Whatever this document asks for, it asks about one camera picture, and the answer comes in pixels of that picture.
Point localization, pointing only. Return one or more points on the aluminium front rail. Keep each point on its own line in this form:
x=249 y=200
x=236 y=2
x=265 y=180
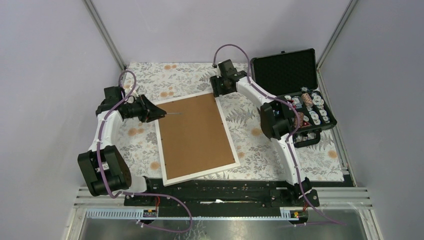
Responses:
x=324 y=199

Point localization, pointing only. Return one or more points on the white picture frame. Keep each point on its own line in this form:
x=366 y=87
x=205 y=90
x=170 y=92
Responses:
x=196 y=143

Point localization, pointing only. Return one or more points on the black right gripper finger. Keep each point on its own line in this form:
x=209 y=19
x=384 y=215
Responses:
x=225 y=90
x=213 y=82

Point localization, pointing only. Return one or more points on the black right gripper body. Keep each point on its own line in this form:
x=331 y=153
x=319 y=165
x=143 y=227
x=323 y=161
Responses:
x=221 y=78

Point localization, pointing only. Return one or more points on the brown poker chip stack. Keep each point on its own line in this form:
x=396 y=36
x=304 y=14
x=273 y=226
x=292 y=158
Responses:
x=307 y=100

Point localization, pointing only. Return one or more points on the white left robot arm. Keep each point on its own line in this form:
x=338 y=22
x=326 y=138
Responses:
x=103 y=168

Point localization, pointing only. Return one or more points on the grey slotted cable duct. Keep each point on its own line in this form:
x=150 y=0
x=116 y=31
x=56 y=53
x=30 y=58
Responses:
x=152 y=214

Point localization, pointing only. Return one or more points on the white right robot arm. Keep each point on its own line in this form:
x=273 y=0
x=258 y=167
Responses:
x=274 y=124

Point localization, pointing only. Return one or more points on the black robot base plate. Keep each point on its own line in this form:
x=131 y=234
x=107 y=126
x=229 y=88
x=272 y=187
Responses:
x=222 y=196

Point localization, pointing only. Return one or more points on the floral patterned table mat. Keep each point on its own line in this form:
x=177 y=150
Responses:
x=259 y=160

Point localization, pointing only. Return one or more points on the black poker chip case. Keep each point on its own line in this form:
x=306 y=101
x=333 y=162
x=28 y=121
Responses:
x=288 y=75

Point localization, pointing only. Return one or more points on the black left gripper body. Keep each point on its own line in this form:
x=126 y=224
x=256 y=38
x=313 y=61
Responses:
x=132 y=109

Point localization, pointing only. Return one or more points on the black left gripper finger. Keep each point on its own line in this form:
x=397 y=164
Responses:
x=151 y=110
x=149 y=117

